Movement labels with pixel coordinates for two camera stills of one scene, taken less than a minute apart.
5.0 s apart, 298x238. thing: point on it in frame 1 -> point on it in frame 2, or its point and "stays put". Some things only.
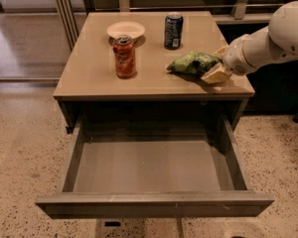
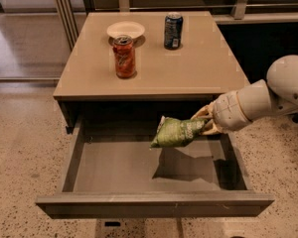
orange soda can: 125,57 stays put
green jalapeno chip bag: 195,62 -> 175,132
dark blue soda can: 174,31 stays put
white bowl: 126,28 stays put
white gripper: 233,59 -> 225,111
